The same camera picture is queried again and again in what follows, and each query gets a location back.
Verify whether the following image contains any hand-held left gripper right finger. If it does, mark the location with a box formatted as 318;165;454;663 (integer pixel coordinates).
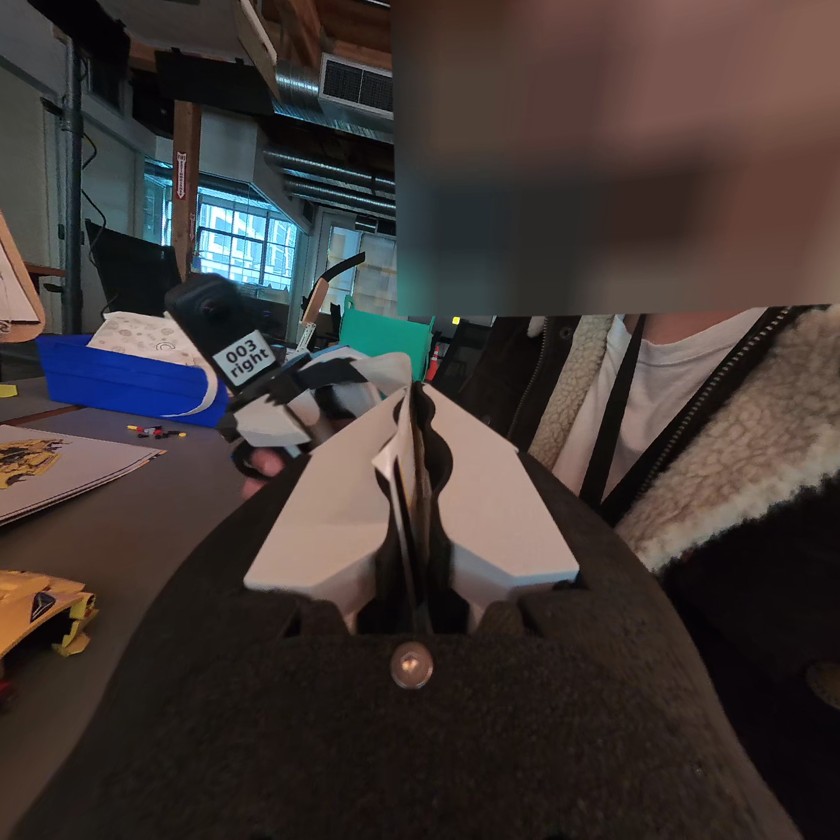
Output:
420;384;581;634

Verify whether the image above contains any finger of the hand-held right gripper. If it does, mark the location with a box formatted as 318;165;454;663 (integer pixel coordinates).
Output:
308;351;414;424
226;390;322;457

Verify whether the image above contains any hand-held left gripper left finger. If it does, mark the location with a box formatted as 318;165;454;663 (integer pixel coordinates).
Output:
244;387;421;634

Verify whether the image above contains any grey desk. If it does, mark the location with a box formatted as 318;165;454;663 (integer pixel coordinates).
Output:
0;374;309;834

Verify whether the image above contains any person's right hand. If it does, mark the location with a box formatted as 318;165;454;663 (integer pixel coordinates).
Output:
236;446;309;503

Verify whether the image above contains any teal plastic tote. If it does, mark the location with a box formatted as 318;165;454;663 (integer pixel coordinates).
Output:
338;295;437;385

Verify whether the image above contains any patterned white paper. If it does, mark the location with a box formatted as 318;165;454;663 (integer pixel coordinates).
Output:
85;311;217;416

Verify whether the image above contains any blue plastic bin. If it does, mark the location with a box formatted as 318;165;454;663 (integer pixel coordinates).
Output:
36;333;231;427

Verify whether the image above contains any black metal pole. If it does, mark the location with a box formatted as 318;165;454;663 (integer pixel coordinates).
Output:
59;39;86;332

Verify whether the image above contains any wooden book stand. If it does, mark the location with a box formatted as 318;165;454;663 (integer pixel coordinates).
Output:
0;210;47;343

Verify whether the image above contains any open instruction booklet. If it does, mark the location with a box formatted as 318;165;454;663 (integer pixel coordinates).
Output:
0;423;168;526

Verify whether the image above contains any black overhead panel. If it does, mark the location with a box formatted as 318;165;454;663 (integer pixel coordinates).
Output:
154;49;274;118

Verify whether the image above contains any person's torso in jacket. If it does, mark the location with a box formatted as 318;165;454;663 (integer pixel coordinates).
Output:
453;305;840;840

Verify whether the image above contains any yellow brick car model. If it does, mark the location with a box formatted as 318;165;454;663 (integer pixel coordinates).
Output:
0;570;99;713

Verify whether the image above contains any wooden post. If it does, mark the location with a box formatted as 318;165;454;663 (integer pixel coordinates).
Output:
172;101;202;280

